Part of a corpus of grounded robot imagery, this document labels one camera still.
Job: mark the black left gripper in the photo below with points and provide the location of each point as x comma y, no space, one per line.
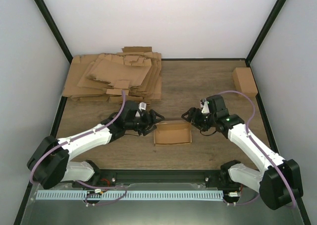
149,122

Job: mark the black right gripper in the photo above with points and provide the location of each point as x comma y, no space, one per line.
193,118

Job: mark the brown cardboard box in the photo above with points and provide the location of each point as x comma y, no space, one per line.
173,132
244,81

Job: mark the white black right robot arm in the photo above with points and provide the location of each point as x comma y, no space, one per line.
276,180

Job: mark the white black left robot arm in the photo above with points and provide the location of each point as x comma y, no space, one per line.
53,161

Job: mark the folded brown cardboard box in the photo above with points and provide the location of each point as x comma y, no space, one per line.
244,81

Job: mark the stack of flat cardboard blanks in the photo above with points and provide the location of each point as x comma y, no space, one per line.
134,72

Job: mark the clear acrylic front plate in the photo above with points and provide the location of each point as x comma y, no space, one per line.
56,212

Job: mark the light blue slotted strip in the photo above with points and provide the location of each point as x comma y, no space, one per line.
205,195

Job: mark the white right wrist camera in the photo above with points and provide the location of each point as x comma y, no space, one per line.
204,106

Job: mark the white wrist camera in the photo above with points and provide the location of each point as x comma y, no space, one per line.
204,106
142,106

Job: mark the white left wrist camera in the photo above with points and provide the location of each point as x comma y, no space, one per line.
142,106

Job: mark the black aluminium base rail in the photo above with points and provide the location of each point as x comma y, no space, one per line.
158,176

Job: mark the black right corner frame post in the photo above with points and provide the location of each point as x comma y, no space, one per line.
278,6

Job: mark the black corner frame post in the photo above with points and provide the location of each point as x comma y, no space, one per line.
41,5
278,6

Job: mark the black left corner frame post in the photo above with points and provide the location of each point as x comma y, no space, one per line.
41,5

